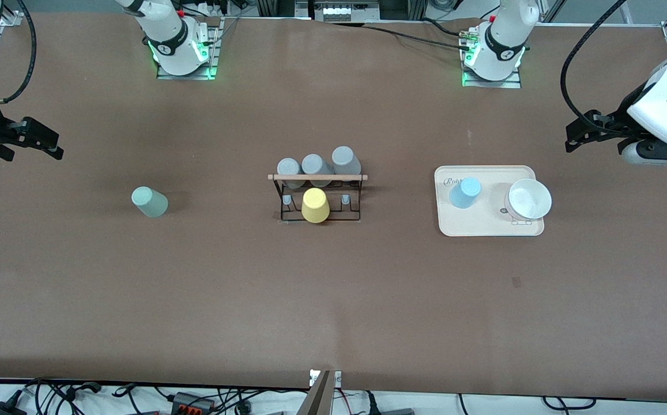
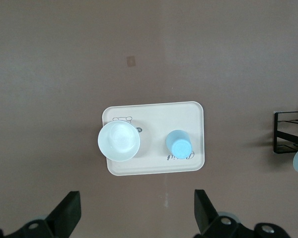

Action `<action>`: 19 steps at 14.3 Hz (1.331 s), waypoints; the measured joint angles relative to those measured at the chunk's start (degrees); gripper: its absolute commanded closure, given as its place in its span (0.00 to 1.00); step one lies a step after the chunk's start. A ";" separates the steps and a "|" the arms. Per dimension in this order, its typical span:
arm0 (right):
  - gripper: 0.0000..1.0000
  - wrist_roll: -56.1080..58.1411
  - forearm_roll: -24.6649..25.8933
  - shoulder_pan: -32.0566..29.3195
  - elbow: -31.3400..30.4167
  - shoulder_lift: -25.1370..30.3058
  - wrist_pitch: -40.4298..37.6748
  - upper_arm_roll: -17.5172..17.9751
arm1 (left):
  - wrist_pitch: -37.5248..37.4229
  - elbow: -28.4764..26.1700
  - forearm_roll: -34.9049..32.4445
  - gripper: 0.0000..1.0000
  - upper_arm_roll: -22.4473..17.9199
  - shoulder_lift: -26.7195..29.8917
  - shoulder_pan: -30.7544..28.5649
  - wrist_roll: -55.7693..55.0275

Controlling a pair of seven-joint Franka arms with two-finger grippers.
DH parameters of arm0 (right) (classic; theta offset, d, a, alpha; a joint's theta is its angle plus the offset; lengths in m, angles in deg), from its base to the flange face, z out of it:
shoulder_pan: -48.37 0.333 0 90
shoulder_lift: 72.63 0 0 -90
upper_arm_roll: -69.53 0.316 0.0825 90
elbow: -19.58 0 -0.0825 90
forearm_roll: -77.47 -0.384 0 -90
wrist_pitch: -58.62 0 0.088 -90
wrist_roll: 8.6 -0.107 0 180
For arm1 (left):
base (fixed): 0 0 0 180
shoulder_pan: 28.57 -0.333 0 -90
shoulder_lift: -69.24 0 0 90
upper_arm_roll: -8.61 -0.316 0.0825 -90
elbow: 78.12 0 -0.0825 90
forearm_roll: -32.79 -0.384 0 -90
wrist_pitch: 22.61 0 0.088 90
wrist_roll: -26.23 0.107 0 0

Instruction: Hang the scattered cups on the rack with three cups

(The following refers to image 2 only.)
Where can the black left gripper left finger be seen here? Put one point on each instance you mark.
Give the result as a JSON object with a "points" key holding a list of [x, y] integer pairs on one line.
{"points": [[64, 213]]}

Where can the small brown tape patch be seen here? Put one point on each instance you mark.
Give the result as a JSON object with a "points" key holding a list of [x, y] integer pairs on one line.
{"points": [[130, 61]]}

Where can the beige rectangular rabbit tray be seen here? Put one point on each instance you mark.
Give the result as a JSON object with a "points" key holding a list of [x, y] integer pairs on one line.
{"points": [[159, 124]]}

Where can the light blue plastic cup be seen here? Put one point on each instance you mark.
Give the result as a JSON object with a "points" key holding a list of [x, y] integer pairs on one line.
{"points": [[180, 146]]}

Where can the white ceramic bowl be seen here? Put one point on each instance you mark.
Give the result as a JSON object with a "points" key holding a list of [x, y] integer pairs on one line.
{"points": [[119, 140]]}

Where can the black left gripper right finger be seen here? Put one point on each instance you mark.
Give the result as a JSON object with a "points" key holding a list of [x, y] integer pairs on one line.
{"points": [[206, 213]]}

